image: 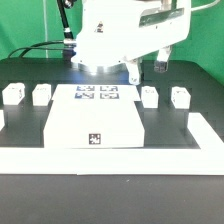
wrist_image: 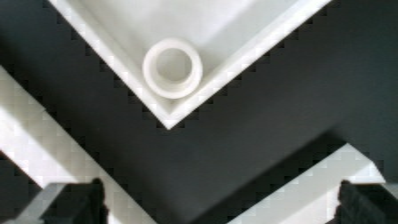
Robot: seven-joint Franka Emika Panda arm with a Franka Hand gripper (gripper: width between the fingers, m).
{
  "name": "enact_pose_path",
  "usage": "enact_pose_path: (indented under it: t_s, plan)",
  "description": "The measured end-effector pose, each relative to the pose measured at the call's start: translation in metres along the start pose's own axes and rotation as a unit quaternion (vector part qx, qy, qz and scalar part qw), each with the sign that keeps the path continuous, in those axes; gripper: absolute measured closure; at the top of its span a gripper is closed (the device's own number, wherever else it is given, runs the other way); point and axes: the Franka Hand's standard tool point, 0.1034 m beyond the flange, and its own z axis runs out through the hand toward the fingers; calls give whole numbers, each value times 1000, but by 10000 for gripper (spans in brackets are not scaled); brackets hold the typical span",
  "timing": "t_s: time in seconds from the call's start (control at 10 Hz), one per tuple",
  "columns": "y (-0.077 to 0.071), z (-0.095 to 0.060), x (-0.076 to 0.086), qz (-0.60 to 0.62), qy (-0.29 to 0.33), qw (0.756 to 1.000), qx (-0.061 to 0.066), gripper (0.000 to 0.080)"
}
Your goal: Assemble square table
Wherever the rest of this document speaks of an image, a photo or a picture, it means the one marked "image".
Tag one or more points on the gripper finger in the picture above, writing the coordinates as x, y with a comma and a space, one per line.
134, 70
161, 62

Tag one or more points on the white square table top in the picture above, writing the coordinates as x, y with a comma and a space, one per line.
100, 123

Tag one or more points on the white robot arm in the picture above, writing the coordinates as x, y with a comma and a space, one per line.
116, 34

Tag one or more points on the white sheet with fiducial tags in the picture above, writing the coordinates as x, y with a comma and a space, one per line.
93, 92

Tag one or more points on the white U-shaped obstacle fence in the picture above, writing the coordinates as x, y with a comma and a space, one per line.
207, 159

